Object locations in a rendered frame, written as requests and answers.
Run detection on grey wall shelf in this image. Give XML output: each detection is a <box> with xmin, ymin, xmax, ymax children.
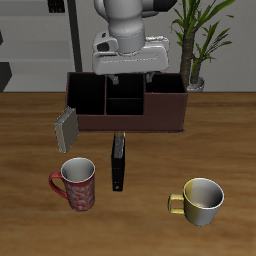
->
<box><xmin>0</xmin><ymin>0</ymin><xmax>83</xmax><ymax>93</ymax></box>

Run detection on grey book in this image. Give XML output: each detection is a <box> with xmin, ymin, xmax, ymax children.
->
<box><xmin>53</xmin><ymin>106</ymin><xmax>81</xmax><ymax>154</ymax></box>

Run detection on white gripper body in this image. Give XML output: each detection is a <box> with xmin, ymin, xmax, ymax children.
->
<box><xmin>91</xmin><ymin>36</ymin><xmax>170</xmax><ymax>76</ymax></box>

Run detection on red patterned mug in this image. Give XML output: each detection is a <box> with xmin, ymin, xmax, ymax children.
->
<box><xmin>48</xmin><ymin>157</ymin><xmax>97</xmax><ymax>213</ymax></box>

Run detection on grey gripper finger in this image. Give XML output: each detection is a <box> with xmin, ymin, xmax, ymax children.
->
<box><xmin>145</xmin><ymin>71</ymin><xmax>156</xmax><ymax>84</ymax></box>
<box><xmin>107</xmin><ymin>73</ymin><xmax>120</xmax><ymax>85</ymax></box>

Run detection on green pot plant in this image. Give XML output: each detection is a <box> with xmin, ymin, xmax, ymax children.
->
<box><xmin>170</xmin><ymin>0</ymin><xmax>237</xmax><ymax>93</ymax></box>

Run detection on dark brown desk caddy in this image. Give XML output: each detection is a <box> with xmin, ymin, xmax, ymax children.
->
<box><xmin>66</xmin><ymin>71</ymin><xmax>189</xmax><ymax>134</ymax></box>

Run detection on yellow and white mug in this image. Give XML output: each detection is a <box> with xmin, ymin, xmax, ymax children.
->
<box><xmin>167</xmin><ymin>177</ymin><xmax>225</xmax><ymax>227</ymax></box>

